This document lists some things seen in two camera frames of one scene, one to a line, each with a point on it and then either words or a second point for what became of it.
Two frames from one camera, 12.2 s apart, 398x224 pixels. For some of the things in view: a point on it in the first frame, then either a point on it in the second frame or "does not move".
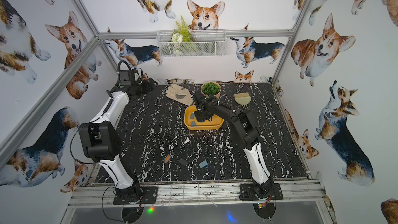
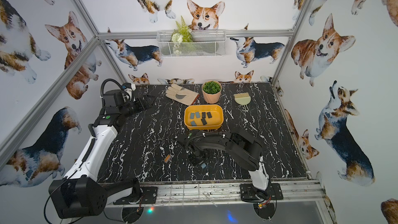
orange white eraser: [167, 158] does not move
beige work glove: [180, 94] does not move
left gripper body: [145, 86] to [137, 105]
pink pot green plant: [211, 88] does not move
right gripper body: [200, 116] to [198, 158]
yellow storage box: [205, 125] does not move
